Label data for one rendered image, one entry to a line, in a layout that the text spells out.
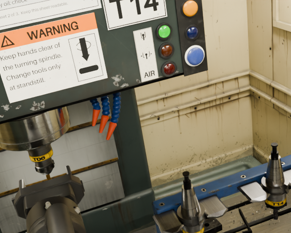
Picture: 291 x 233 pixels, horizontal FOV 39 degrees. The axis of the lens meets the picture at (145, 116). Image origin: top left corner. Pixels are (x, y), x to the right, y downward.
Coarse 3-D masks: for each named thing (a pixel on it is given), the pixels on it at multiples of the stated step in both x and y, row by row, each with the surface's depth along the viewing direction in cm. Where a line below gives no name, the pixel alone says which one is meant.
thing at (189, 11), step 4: (188, 0) 65; (192, 0) 65; (184, 4) 65; (188, 4) 64; (192, 4) 65; (196, 4) 65; (184, 8) 65; (188, 8) 65; (192, 8) 65; (196, 8) 65; (184, 12) 65; (188, 12) 65; (192, 12) 65
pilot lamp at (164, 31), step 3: (162, 27) 65; (165, 27) 65; (168, 27) 65; (159, 30) 65; (162, 30) 65; (165, 30) 65; (168, 30) 65; (159, 33) 65; (162, 33) 65; (165, 33) 65; (168, 33) 66; (162, 36) 65; (165, 36) 66
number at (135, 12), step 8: (128, 0) 62; (136, 0) 62; (144, 0) 63; (152, 0) 63; (160, 0) 64; (128, 8) 62; (136, 8) 63; (144, 8) 63; (152, 8) 64; (160, 8) 64; (136, 16) 63; (144, 16) 64
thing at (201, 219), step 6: (180, 210) 93; (204, 210) 92; (180, 216) 91; (198, 216) 90; (204, 216) 92; (186, 222) 91; (192, 222) 91; (198, 222) 91; (204, 222) 92; (192, 228) 91
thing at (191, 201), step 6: (192, 186) 89; (186, 192) 89; (192, 192) 89; (186, 198) 89; (192, 198) 89; (186, 204) 90; (192, 204) 90; (198, 204) 91; (186, 210) 90; (192, 210) 90; (198, 210) 91; (186, 216) 91; (192, 216) 91
